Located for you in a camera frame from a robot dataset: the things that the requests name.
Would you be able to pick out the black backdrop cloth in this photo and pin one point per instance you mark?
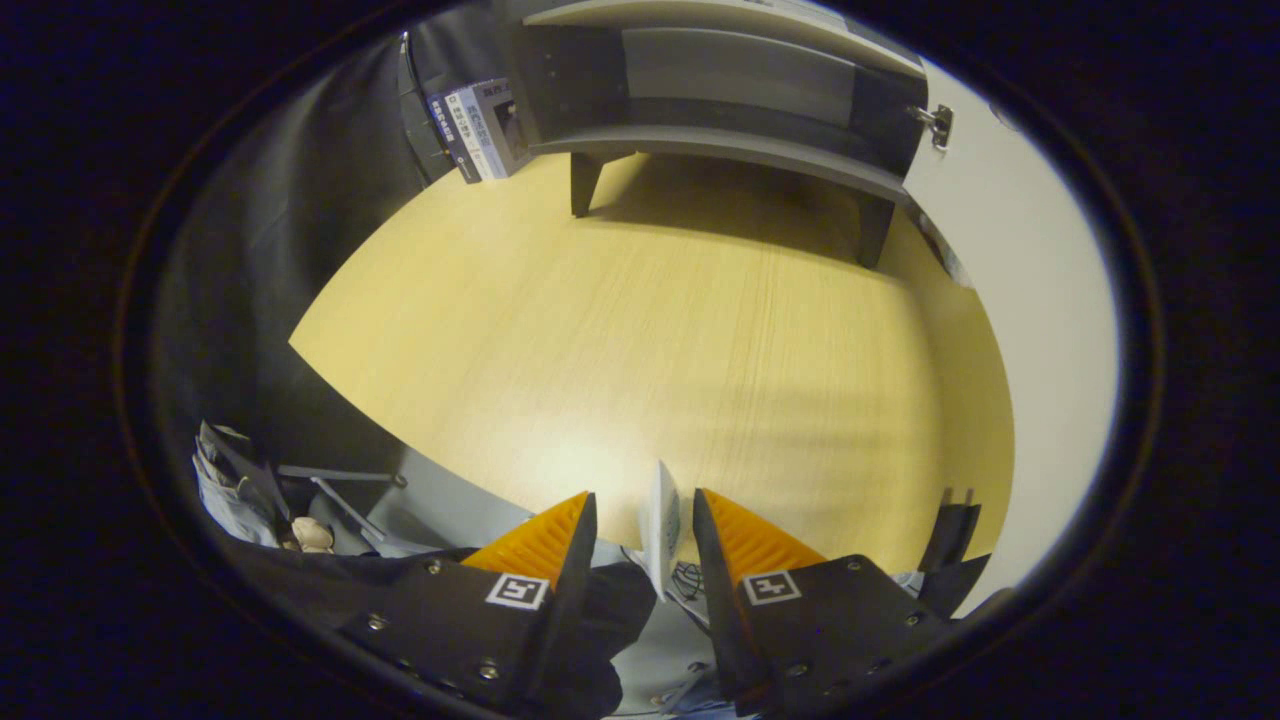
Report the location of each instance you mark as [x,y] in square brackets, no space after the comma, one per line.
[250,250]

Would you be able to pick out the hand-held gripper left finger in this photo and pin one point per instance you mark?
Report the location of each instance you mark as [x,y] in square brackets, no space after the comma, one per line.
[565,610]

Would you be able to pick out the black table clamp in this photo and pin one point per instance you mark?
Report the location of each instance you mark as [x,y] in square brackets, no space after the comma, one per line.
[965,585]
[960,525]

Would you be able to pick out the grey crumpled bag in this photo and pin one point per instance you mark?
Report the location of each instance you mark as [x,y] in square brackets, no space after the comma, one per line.
[235,490]

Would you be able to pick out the beige object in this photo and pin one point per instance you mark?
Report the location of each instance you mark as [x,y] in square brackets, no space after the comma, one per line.
[312,535]

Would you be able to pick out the beige cabinet door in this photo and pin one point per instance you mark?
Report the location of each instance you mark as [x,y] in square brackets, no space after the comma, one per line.
[1020,300]

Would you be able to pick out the white box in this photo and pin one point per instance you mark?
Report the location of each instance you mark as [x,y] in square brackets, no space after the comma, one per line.
[478,130]

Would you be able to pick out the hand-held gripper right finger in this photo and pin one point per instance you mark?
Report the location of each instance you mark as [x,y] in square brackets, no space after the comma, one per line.
[725,610]

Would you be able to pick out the grey metal frame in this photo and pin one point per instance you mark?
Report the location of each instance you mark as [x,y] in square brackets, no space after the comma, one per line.
[340,475]

